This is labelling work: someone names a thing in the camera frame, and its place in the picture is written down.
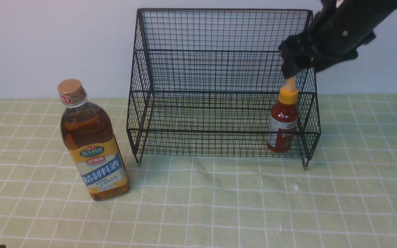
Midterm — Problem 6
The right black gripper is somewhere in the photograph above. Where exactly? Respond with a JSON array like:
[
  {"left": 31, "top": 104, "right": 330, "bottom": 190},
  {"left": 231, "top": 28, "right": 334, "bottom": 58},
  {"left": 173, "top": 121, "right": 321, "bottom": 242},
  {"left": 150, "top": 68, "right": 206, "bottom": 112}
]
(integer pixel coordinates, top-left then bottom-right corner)
[{"left": 278, "top": 9, "right": 377, "bottom": 79}]

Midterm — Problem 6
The black wire mesh shelf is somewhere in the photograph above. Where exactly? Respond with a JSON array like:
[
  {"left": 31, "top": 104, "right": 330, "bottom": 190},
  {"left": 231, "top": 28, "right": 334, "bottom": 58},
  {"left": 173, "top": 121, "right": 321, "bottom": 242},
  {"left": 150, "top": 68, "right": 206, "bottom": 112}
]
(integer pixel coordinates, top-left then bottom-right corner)
[{"left": 126, "top": 8, "right": 321, "bottom": 170}]

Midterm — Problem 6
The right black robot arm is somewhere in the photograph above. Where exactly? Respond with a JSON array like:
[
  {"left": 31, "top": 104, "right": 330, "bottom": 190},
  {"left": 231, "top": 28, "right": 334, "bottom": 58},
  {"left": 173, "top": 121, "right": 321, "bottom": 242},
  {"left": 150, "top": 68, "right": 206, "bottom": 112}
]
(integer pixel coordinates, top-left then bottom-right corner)
[{"left": 278, "top": 0, "right": 397, "bottom": 79}]

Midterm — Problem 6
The red sauce bottle yellow cap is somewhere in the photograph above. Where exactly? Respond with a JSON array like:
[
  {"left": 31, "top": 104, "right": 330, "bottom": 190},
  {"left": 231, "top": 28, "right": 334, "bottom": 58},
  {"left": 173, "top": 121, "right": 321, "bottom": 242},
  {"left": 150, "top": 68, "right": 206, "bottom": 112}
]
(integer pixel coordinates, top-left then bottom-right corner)
[{"left": 266, "top": 77, "right": 299, "bottom": 153}]

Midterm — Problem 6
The cooking wine bottle gold cap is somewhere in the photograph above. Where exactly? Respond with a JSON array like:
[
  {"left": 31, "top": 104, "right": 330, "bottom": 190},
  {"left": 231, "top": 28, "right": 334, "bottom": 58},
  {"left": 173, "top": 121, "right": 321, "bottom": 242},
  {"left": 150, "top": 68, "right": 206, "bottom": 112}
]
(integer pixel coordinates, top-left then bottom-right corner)
[{"left": 57, "top": 79, "right": 130, "bottom": 201}]

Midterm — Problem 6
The green checkered tablecloth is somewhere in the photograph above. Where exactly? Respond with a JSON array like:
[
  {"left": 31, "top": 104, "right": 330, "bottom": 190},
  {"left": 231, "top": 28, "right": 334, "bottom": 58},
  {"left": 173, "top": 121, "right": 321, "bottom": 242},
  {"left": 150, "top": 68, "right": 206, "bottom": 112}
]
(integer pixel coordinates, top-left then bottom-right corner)
[{"left": 0, "top": 94, "right": 397, "bottom": 248}]

